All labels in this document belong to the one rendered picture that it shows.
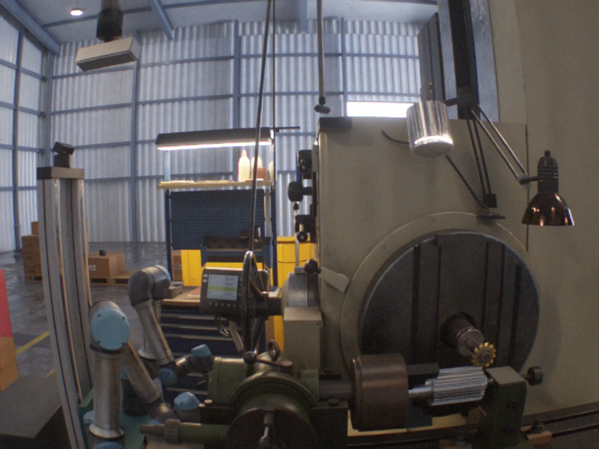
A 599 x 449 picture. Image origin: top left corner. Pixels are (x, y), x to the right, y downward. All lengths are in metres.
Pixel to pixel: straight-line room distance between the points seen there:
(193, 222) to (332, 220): 2.34
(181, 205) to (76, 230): 1.85
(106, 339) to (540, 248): 1.34
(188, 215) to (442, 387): 2.79
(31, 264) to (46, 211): 7.92
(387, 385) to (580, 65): 1.21
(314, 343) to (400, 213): 0.44
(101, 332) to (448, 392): 0.93
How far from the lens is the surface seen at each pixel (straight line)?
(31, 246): 9.50
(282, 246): 4.17
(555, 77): 1.63
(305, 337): 1.32
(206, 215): 3.58
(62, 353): 1.73
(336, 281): 1.34
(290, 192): 1.62
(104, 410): 1.48
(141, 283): 1.94
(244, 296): 1.46
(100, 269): 8.78
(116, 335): 1.37
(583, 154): 1.65
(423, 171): 1.40
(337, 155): 1.36
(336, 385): 1.11
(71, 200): 1.89
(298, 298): 1.52
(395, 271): 1.29
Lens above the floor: 1.69
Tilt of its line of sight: 5 degrees down
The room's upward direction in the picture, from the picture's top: 1 degrees counter-clockwise
